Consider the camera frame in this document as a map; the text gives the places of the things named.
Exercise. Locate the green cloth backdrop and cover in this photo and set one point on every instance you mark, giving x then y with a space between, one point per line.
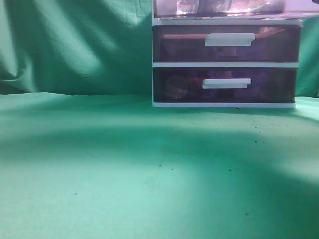
85 155

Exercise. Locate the translucent purple drawer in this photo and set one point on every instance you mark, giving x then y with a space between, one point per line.
224 85
226 43
235 8

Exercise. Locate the white plastic drawer cabinet frame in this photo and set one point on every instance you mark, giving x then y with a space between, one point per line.
224 21

